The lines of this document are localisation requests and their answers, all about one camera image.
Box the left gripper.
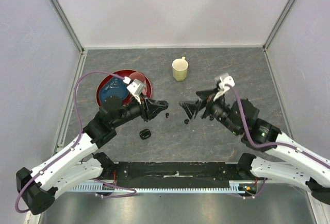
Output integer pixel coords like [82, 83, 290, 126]
[112, 93, 166, 128]

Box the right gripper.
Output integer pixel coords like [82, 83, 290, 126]
[178, 87, 240, 134]

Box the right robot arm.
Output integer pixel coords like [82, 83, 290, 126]
[179, 84, 329, 204]

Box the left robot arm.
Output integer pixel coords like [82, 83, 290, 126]
[16, 96, 169, 215]

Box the pink glass mug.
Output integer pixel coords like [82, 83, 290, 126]
[128, 72, 147, 98]

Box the yellow ceramic mug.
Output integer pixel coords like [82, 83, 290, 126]
[172, 57, 189, 81]

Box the blue teardrop plate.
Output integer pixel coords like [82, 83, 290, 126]
[98, 77, 129, 104]

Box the red round tray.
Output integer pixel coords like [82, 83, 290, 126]
[96, 70, 153, 106]

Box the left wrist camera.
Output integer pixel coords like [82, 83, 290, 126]
[127, 79, 146, 96]

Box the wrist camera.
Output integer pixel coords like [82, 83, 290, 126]
[127, 79, 146, 96]
[213, 73, 235, 101]

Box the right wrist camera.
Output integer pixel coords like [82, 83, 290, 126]
[213, 73, 235, 101]

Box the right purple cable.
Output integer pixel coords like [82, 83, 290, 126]
[226, 84, 330, 169]

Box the purple cable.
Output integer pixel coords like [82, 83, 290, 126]
[14, 71, 129, 213]
[226, 84, 330, 169]

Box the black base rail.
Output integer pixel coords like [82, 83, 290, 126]
[115, 162, 244, 189]

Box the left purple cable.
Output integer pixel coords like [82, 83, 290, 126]
[14, 71, 129, 213]

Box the slotted cable duct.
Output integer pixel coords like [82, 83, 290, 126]
[68, 181, 256, 194]

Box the right aluminium frame post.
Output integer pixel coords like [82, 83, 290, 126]
[262, 0, 296, 52]

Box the aluminium frame post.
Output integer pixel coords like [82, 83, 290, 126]
[262, 0, 296, 52]
[49, 0, 85, 54]

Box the left aluminium frame post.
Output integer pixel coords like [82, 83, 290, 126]
[49, 0, 85, 54]

